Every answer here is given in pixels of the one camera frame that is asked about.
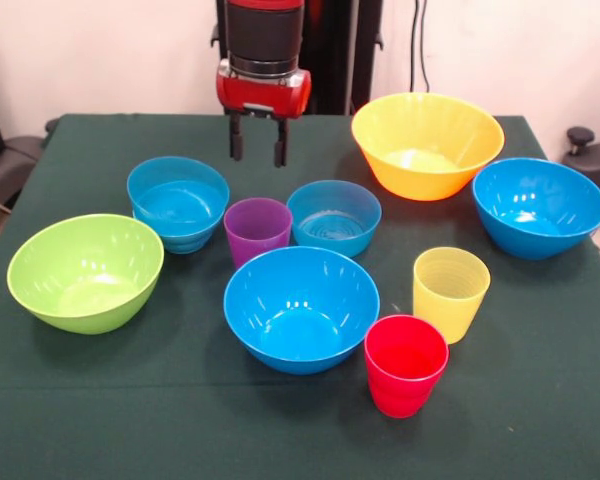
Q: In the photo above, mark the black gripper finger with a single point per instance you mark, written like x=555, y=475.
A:
x=280, y=145
x=236, y=140

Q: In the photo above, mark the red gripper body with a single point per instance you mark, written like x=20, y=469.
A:
x=260, y=95

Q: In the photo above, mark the small blue flat-bottomed bowl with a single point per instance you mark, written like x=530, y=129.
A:
x=180, y=200
x=335, y=220

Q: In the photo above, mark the purple plastic cup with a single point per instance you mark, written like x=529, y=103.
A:
x=255, y=235

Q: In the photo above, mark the large blue plastic bowl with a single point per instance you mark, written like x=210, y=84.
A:
x=540, y=210
x=300, y=310

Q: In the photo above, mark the red plastic cup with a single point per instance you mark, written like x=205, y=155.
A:
x=405, y=370

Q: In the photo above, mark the small teal plastic bowl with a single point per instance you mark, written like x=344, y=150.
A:
x=185, y=244

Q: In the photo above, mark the large yellow plastic bowl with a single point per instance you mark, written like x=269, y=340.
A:
x=430, y=150

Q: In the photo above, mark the large green plastic bowl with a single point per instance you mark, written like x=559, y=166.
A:
x=85, y=270

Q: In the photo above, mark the yellow ribbed plastic cup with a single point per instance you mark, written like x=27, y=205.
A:
x=450, y=300

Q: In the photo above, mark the dark green tablecloth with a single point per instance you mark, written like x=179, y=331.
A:
x=300, y=440

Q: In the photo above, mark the grey pedestal foot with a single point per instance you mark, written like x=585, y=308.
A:
x=595, y=160
x=10, y=160

